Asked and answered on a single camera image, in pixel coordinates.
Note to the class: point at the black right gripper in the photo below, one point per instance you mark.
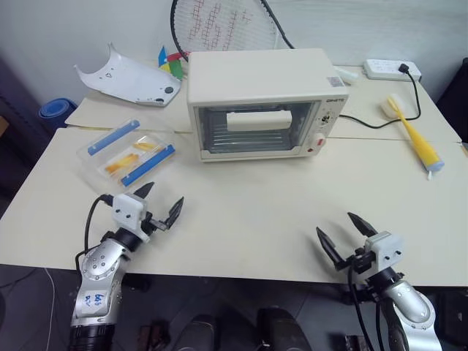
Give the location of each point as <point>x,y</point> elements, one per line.
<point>362,261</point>

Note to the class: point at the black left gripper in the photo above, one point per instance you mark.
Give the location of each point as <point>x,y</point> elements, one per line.
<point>149,225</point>

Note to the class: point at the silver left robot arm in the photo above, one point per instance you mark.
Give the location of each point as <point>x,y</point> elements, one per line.
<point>98,263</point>

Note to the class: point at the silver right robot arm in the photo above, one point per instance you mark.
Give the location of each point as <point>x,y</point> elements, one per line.
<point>413,307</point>

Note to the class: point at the clear plastic container blue clips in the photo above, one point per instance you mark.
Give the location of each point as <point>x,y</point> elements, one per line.
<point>109,161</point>

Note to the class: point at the cream toaster oven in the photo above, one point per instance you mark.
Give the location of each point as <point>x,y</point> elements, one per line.
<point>256,78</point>

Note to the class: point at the blue container clip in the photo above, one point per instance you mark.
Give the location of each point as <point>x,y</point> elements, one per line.
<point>148,165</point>
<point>113,137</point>

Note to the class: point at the dark rounded shape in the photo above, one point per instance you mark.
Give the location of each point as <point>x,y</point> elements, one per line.
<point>195,334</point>
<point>281,331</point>

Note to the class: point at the white curved plastic shell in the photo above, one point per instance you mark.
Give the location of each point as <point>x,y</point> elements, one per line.
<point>128,82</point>

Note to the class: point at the colourful paper pinwheel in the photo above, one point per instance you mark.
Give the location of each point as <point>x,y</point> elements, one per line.
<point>175,67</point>

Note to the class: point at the blue rolled foam mat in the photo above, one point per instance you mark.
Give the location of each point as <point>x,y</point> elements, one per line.
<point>55,109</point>

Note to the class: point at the strung black badminton racket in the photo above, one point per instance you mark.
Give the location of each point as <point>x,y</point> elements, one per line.
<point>175,40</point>

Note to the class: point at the white power strip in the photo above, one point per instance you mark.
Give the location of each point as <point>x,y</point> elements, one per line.
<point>384,67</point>

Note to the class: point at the dark furniture piece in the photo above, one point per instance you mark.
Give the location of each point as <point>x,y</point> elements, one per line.
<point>455,98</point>

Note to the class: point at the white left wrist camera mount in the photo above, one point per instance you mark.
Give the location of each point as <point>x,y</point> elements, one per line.
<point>127,214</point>

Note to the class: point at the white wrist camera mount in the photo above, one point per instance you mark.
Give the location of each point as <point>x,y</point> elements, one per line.
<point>127,214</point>
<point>387,250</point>

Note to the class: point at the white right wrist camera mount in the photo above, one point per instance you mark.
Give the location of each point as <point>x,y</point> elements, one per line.
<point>387,250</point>

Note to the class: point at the black racket frame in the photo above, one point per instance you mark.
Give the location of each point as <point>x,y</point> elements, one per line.
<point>279,31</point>

